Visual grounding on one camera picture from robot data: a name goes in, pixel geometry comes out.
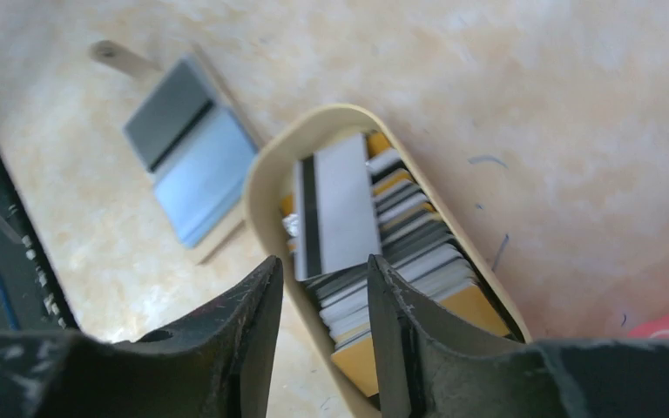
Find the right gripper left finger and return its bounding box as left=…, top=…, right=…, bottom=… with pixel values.
left=0, top=256, right=284, bottom=417

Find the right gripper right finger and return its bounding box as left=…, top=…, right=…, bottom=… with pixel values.
left=368, top=256, right=669, bottom=417

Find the grey white credit card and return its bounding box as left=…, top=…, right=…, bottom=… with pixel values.
left=294, top=133, right=382, bottom=281

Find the beige tray of cards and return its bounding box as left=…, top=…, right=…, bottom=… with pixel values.
left=243, top=103, right=534, bottom=417

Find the beige card holder wallet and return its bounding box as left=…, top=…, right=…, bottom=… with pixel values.
left=89, top=40, right=263, bottom=264

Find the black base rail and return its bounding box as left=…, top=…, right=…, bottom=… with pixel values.
left=0, top=80, right=79, bottom=334

